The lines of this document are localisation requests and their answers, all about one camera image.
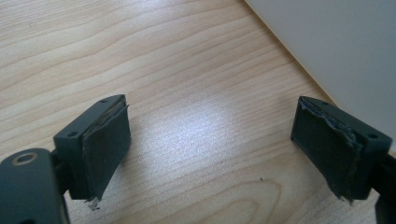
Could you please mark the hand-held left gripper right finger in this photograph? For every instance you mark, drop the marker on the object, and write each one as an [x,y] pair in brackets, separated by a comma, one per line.
[330,149]

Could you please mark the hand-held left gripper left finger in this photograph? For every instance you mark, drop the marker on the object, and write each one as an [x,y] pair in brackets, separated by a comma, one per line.
[102,149]

